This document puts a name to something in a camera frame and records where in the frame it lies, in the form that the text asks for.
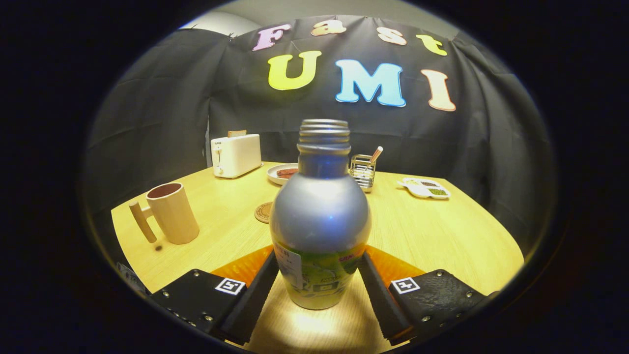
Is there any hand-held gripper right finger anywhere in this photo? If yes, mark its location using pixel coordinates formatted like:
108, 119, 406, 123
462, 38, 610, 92
357, 244, 497, 346

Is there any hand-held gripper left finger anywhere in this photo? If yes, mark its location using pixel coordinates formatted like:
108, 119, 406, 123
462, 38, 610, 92
150, 246, 280, 346

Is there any silver juice bottle green label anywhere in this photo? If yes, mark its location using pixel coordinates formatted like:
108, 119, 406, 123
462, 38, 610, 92
269, 119, 372, 310

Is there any beige cup with wooden handle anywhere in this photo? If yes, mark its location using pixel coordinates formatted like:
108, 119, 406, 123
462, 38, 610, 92
129, 182, 200, 245

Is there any light wooden table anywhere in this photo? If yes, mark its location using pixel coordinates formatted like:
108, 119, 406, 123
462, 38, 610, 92
111, 161, 524, 354

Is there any white divided condiment dish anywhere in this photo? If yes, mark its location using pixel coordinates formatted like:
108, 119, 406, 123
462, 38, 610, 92
397, 177, 451, 200

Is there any white round plate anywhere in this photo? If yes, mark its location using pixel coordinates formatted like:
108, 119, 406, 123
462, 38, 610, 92
267, 163, 299, 186

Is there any white toaster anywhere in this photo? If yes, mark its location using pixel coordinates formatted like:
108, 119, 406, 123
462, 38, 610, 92
211, 134, 262, 178

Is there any black backdrop cloth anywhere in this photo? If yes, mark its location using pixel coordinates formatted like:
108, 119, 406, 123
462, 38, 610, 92
84, 15, 558, 256

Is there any metal wire utensil holder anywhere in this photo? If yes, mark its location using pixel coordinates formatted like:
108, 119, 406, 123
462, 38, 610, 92
349, 154, 376, 192

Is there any wooden handled utensil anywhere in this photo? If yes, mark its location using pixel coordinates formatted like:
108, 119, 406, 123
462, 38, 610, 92
364, 146, 384, 173

